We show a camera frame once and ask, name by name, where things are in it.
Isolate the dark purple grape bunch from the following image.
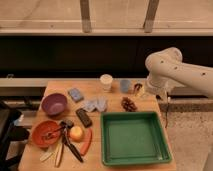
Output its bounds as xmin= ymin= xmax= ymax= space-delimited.
xmin=121 ymin=97 xmax=137 ymax=112

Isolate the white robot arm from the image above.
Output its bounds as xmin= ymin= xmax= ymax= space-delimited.
xmin=143 ymin=47 xmax=213 ymax=99

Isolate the blue plastic cup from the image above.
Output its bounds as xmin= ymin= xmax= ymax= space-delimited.
xmin=120 ymin=79 xmax=131 ymax=93

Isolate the white paper cup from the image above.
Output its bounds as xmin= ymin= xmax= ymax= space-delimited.
xmin=100 ymin=74 xmax=113 ymax=92

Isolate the crumpled light blue cloth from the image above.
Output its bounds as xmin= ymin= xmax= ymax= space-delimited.
xmin=82 ymin=97 xmax=107 ymax=112

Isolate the green plastic tray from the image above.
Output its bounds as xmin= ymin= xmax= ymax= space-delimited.
xmin=100 ymin=112 xmax=172 ymax=166

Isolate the black remote control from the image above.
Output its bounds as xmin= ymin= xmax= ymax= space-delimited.
xmin=76 ymin=108 xmax=92 ymax=128

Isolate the blue sponge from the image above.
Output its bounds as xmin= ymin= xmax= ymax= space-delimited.
xmin=68 ymin=88 xmax=84 ymax=102

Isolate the yellow red apple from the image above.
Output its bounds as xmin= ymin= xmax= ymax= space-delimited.
xmin=69 ymin=126 xmax=84 ymax=142

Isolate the orange carrot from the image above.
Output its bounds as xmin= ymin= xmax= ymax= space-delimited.
xmin=80 ymin=128 xmax=92 ymax=156

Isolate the black metal spoon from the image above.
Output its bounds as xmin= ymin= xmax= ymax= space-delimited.
xmin=44 ymin=120 xmax=74 ymax=139

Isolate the purple bowl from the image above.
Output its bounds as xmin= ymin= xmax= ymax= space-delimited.
xmin=41 ymin=93 xmax=67 ymax=116

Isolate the orange bowl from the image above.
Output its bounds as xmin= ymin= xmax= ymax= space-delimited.
xmin=32 ymin=120 xmax=60 ymax=148

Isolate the black chair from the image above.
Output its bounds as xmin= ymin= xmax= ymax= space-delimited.
xmin=0 ymin=100 xmax=29 ymax=171

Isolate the black handled knife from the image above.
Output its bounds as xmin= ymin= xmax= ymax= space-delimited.
xmin=62 ymin=129 xmax=84 ymax=163

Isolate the cream handled knife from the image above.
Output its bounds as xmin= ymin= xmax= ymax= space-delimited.
xmin=54 ymin=142 xmax=63 ymax=168

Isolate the small cream utensil handle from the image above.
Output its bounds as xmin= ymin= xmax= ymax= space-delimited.
xmin=40 ymin=152 xmax=53 ymax=162

